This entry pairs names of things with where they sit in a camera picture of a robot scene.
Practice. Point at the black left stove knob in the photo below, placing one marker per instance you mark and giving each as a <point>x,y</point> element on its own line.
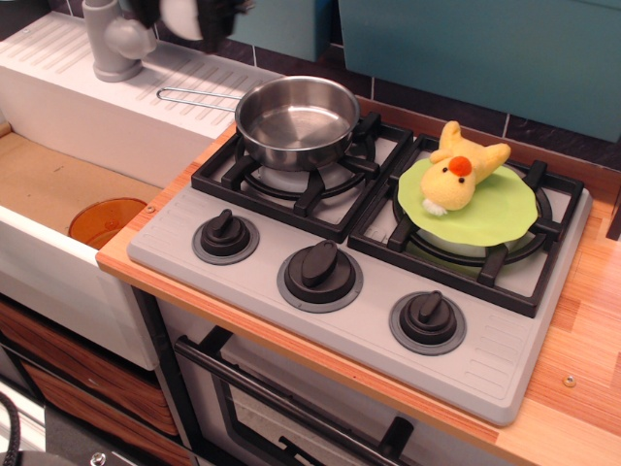
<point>225,239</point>

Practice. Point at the light green plate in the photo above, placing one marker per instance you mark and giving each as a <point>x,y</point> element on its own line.
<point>502,210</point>

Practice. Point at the toy oven door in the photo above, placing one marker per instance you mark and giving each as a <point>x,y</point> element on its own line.
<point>275,440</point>

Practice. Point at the black left burner grate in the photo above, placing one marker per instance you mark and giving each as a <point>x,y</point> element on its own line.
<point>325,202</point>

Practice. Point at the black right stove knob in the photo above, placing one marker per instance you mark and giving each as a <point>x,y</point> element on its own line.
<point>428,323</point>

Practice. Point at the black burner grate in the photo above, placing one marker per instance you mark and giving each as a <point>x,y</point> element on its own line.
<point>514,275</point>
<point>325,202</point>

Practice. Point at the grey toy faucet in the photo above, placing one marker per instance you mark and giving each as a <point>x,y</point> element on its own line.
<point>118,43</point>

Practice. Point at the grey toy stove top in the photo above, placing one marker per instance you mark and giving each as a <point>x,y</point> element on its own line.
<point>487,375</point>

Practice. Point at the black middle stove knob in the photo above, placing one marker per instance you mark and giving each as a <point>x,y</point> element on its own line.
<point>320,279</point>

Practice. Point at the yellow stuffed duck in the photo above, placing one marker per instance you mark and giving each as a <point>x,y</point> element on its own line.
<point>458,166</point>

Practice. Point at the black stove knob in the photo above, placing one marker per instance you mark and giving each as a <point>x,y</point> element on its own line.
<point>225,239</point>
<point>428,323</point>
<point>320,279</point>

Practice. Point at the white egg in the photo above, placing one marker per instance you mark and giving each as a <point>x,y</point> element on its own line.
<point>181,18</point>

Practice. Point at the stainless steel pan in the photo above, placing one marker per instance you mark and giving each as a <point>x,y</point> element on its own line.
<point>293,124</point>

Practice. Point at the wooden drawer front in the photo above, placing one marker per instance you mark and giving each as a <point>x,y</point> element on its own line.
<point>93,385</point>

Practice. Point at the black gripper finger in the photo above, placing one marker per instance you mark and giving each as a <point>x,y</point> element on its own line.
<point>147,12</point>
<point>216,20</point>

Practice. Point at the white toy sink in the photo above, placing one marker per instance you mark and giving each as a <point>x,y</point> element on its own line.
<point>69,140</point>

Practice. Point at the black right burner grate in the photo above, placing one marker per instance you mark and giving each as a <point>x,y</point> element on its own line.
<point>514,275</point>

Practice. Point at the black oven door handle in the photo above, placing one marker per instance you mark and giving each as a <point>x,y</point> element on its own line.
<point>207,355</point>

